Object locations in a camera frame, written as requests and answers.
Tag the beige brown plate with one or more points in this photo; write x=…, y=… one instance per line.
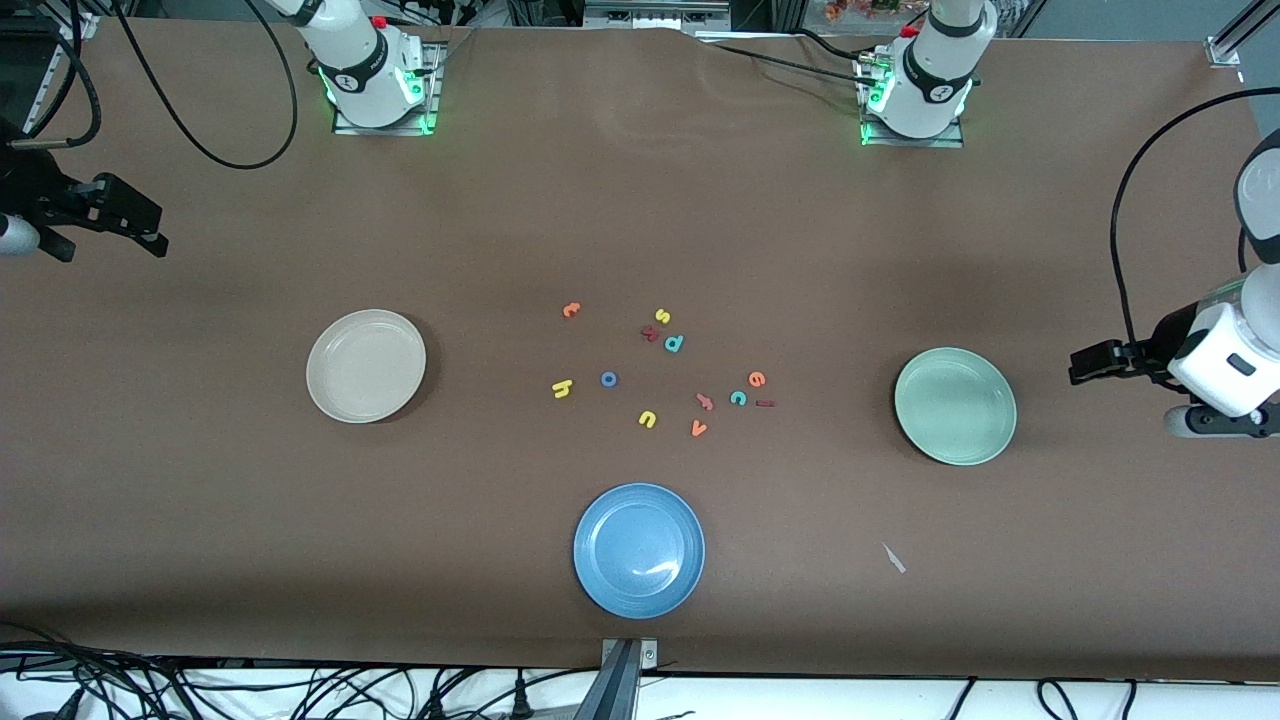
x=365, y=365

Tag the brown paper table cover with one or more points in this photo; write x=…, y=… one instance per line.
x=640, y=220

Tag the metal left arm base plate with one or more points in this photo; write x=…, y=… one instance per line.
x=950, y=140

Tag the aluminium frame profile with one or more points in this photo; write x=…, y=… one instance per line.
x=60, y=75
x=1235, y=35

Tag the blue plate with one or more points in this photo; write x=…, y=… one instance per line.
x=638, y=550

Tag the pale green plate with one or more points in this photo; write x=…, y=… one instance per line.
x=955, y=405

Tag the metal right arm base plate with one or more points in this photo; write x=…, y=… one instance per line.
x=425, y=100

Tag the small white paper scrap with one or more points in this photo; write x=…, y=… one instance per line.
x=893, y=558

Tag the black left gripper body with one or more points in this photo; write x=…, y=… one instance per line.
x=1160, y=342

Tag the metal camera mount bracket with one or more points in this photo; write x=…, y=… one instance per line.
x=620, y=690

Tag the grey power strip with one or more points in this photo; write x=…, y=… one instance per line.
x=655, y=12

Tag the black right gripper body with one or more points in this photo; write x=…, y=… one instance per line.
x=32, y=190

